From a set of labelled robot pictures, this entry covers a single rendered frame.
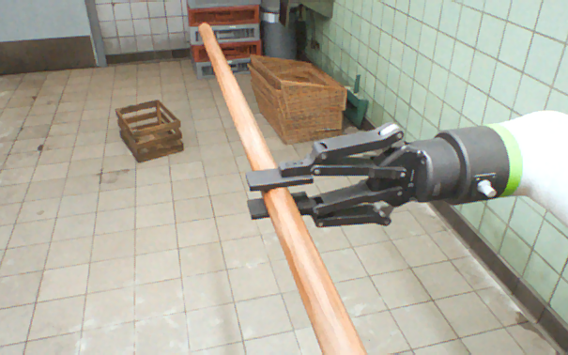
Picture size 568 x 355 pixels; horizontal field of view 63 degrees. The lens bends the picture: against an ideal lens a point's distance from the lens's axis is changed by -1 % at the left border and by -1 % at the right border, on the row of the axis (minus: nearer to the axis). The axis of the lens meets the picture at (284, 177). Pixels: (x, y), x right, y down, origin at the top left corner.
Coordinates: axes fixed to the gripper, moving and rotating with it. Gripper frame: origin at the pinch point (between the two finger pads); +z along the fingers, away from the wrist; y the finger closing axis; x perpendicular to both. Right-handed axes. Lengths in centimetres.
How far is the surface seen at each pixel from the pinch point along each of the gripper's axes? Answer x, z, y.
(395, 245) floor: 112, -82, 118
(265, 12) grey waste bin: 372, -74, 68
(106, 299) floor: 108, 50, 117
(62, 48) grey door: 415, 108, 97
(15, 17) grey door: 414, 139, 67
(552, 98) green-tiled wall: 83, -117, 35
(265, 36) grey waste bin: 373, -73, 88
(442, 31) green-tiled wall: 158, -116, 31
